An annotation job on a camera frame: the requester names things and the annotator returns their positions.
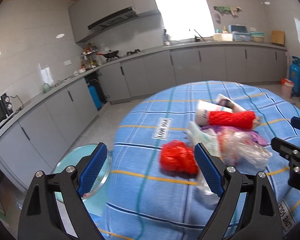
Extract clear printed plastic bag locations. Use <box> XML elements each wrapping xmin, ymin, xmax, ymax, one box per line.
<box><xmin>217</xmin><ymin>127</ymin><xmax>272</xmax><ymax>169</ymax></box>

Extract purple snack wrapper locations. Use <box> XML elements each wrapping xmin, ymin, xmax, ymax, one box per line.
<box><xmin>200</xmin><ymin>126</ymin><xmax>268</xmax><ymax>146</ymax></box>

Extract red foam net sleeve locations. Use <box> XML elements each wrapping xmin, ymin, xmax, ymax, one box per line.
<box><xmin>208</xmin><ymin>111</ymin><xmax>258</xmax><ymax>129</ymax></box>

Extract pale green plastic bag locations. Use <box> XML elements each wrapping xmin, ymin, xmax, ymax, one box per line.
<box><xmin>186</xmin><ymin>121</ymin><xmax>222</xmax><ymax>197</ymax></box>

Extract light blue trash bin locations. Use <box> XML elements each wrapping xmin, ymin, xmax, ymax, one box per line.
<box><xmin>53</xmin><ymin>144</ymin><xmax>112</xmax><ymax>217</ymax></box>

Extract kitchen faucet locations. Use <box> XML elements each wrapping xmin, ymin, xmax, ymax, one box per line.
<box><xmin>189</xmin><ymin>28</ymin><xmax>206</xmax><ymax>42</ymax></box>

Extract white and red bucket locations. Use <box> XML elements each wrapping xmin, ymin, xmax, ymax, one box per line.
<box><xmin>281</xmin><ymin>78</ymin><xmax>294</xmax><ymax>99</ymax></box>

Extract blue gas cylinder right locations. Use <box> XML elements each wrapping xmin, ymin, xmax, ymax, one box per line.
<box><xmin>288</xmin><ymin>56</ymin><xmax>300</xmax><ymax>97</ymax></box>

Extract red net piece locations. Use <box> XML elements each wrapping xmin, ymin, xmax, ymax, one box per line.
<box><xmin>159</xmin><ymin>140</ymin><xmax>199</xmax><ymax>176</ymax></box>

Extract grey base cabinets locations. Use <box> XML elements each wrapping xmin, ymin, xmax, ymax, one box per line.
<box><xmin>0</xmin><ymin>42</ymin><xmax>287</xmax><ymax>191</ymax></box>

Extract blue plaid tablecloth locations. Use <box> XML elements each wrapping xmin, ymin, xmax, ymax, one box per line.
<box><xmin>97</xmin><ymin>81</ymin><xmax>300</xmax><ymax>239</ymax></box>

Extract white paper cup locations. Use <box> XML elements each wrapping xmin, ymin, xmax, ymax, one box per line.
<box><xmin>194</xmin><ymin>100</ymin><xmax>232</xmax><ymax>126</ymax></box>

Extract blue gas cylinder under counter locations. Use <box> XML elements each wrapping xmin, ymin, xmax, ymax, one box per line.
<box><xmin>88</xmin><ymin>85</ymin><xmax>102</xmax><ymax>110</ymax></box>

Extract wooden cutting board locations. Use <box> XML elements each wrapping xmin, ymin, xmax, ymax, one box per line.
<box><xmin>270</xmin><ymin>30</ymin><xmax>285</xmax><ymax>46</ymax></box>

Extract green ceramic jar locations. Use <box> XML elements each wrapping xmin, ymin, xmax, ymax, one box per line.
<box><xmin>43</xmin><ymin>83</ymin><xmax>51</xmax><ymax>94</ymax></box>

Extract teal basket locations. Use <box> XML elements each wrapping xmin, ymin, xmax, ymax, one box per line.
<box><xmin>250</xmin><ymin>31</ymin><xmax>264</xmax><ymax>43</ymax></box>

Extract white microwave oven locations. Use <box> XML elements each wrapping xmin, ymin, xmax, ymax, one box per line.
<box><xmin>0</xmin><ymin>92</ymin><xmax>14</xmax><ymax>126</ymax></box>

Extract blue dish rack box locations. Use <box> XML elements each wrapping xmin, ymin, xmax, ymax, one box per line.
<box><xmin>228</xmin><ymin>25</ymin><xmax>251</xmax><ymax>42</ymax></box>

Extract cream plastic basin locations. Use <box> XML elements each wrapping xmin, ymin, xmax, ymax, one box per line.
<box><xmin>213</xmin><ymin>33</ymin><xmax>233</xmax><ymax>42</ymax></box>

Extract black wok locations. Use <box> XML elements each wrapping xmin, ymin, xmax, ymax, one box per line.
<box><xmin>96</xmin><ymin>50</ymin><xmax>120</xmax><ymax>60</ymax></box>

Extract spice rack with bottles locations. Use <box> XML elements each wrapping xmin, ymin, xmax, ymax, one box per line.
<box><xmin>81</xmin><ymin>42</ymin><xmax>99</xmax><ymax>70</ymax></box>

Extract gas stove burner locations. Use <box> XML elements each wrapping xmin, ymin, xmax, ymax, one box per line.
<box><xmin>126</xmin><ymin>49</ymin><xmax>141</xmax><ymax>56</ymax></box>

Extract utensil holder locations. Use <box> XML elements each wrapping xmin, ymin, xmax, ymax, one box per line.
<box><xmin>162</xmin><ymin>29</ymin><xmax>171</xmax><ymax>46</ymax></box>

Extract bright window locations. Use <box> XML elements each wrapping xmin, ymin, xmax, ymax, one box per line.
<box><xmin>155</xmin><ymin>0</ymin><xmax>215</xmax><ymax>41</ymax></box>

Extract black range hood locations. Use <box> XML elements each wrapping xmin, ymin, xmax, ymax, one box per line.
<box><xmin>88</xmin><ymin>7</ymin><xmax>138</xmax><ymax>32</ymax></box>

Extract grey upper cabinets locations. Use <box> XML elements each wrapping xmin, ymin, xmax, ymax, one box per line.
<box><xmin>69</xmin><ymin>0</ymin><xmax>159</xmax><ymax>43</ymax></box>

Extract hanging cloths on wall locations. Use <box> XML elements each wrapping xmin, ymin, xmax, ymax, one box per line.
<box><xmin>213</xmin><ymin>6</ymin><xmax>242</xmax><ymax>18</ymax></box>

